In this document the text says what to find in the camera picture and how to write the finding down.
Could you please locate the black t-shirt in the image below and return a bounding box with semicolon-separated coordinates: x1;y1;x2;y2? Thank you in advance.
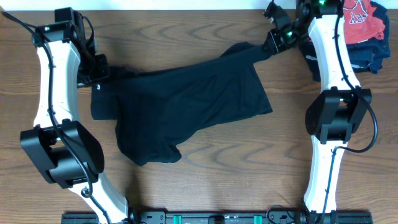
91;42;272;166

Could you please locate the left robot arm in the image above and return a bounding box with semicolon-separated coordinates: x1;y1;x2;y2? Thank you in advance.
20;10;132;223

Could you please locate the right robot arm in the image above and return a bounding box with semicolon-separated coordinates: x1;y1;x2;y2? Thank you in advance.
263;1;375;223

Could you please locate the navy folded clothes stack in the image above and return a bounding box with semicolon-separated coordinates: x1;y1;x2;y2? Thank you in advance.
298;0;391;82

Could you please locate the red printed t-shirt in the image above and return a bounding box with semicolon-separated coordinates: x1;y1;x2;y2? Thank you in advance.
343;0;386;44

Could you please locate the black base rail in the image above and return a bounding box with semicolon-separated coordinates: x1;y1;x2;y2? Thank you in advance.
60;210;373;224

